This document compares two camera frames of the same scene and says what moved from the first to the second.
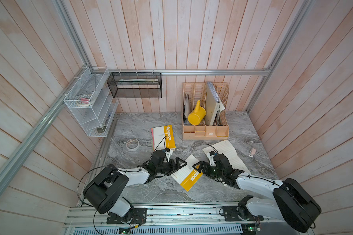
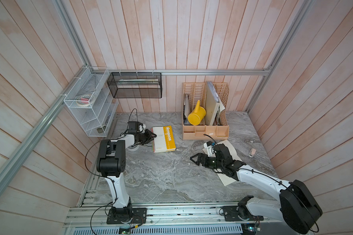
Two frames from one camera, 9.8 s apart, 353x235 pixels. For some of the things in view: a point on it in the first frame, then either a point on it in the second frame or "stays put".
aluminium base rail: x=177 y=220 stays put
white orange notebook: x=187 y=176 to x=164 y=140
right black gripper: x=202 y=163 to x=200 y=158
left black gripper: x=177 y=166 to x=151 y=137
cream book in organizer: x=212 y=102 stays put
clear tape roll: x=132 y=144 stays put
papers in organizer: x=220 y=106 stays put
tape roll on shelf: x=86 y=100 stays put
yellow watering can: x=195 y=117 stays put
